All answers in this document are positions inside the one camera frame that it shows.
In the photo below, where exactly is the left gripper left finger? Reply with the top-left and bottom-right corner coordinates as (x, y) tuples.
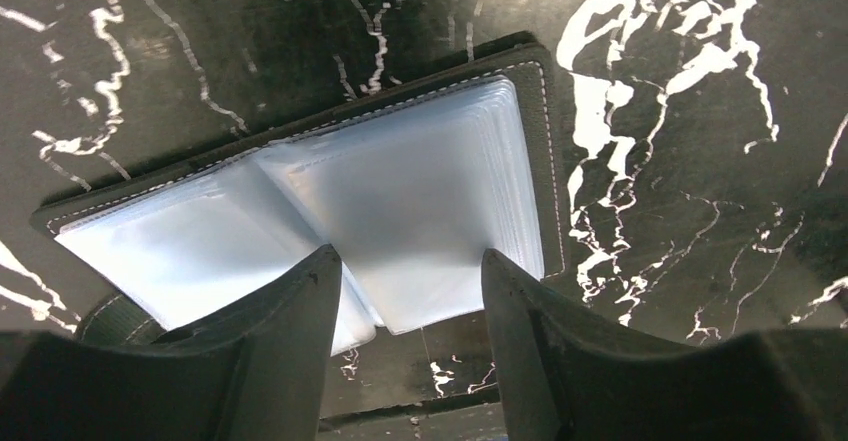
(1, 245), (342, 440)

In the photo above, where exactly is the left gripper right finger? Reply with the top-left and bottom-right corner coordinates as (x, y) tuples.
(481, 249), (847, 440)

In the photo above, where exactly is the black leather card holder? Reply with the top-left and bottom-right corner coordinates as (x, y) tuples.
(31, 33), (567, 353)

